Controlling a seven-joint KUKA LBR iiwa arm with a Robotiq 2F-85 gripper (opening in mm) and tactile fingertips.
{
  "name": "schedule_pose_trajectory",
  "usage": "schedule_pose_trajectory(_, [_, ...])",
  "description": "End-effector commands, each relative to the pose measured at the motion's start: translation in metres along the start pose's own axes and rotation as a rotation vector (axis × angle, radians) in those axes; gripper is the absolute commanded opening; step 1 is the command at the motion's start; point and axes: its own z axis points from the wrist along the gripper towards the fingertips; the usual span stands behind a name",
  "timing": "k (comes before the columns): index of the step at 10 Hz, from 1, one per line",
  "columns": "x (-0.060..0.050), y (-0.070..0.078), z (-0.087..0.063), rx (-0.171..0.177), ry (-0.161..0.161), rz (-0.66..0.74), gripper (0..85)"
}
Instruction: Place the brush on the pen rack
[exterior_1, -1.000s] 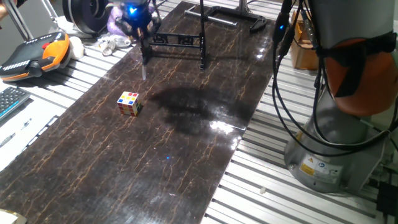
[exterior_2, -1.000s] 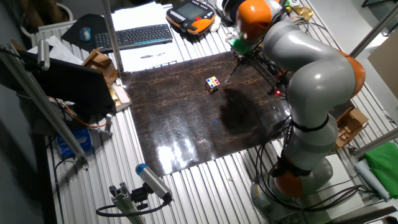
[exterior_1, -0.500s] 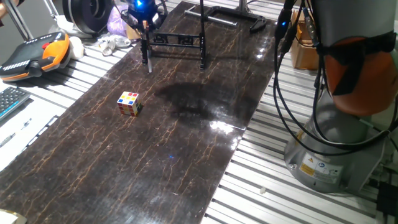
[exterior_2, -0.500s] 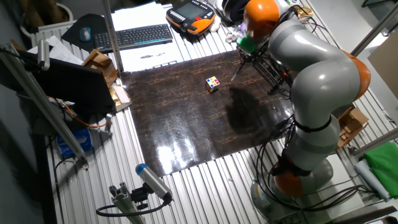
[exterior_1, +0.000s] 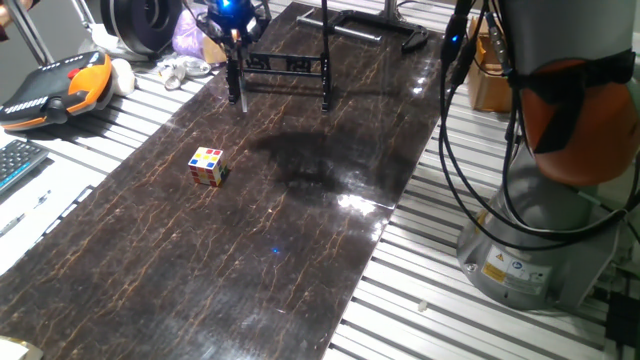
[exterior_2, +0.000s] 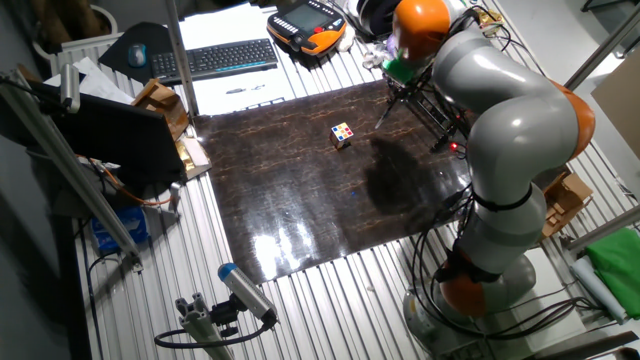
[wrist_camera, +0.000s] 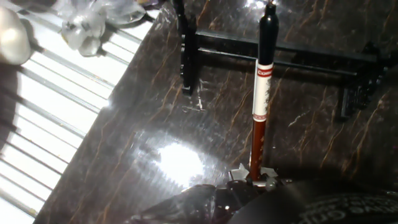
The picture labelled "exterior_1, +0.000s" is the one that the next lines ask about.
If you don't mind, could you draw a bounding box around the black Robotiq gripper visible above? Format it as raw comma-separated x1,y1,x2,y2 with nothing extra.
205,0,264,53

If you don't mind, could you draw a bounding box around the black pen rack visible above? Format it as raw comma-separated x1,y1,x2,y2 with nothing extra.
225,0,334,113

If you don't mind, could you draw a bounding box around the yellow sponge block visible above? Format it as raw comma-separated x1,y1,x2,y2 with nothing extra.
202,33,228,65

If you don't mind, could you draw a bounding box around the purple plastic bag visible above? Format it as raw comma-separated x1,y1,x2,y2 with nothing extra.
171,5,214,59

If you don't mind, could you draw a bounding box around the black filament spool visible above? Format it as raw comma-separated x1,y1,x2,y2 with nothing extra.
99,0,184,59

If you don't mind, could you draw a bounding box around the white cloth lump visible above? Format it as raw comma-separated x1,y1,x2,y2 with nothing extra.
109,57,137,98

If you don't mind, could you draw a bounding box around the multicoloured Rubik's cube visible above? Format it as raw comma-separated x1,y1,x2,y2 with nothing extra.
187,146,231,189

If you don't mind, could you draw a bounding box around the thin grey tripod rod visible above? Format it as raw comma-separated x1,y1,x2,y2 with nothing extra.
69,0,104,52

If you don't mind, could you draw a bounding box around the slanted silver stand pole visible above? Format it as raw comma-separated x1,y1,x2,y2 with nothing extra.
382,0,405,24

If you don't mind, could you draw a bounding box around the black clamp stand base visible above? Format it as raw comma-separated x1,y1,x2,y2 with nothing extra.
297,7,431,55

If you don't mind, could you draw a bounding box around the orange black teach pendant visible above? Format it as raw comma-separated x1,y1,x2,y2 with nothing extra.
0,49,115,133

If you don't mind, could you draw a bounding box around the grey tripod leg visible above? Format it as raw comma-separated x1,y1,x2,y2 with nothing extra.
4,0,56,66

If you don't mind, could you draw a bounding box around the dark marble pattern mat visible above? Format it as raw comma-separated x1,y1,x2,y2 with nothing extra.
0,2,446,360

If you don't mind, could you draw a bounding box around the black computer keyboard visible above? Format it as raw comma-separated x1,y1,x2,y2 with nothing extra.
0,138,51,195

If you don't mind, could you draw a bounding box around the open brown cardboard box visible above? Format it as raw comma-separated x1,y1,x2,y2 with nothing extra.
464,17,514,114

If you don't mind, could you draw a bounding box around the large white paper sheet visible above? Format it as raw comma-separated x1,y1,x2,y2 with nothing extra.
0,127,109,277

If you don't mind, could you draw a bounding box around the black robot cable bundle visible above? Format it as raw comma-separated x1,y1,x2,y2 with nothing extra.
437,0,640,252

